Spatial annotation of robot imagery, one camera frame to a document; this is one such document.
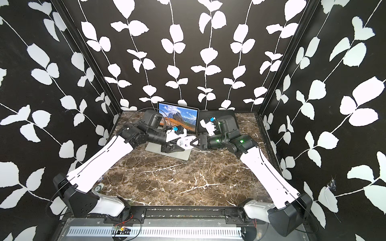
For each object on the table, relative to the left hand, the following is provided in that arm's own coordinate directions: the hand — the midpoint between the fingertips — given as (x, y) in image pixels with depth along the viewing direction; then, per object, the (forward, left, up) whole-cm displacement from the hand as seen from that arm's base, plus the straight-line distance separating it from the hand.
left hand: (183, 140), depth 69 cm
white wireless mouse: (-2, -1, +1) cm, 2 cm away
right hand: (-2, -4, +2) cm, 5 cm away
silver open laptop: (+32, +6, -17) cm, 36 cm away
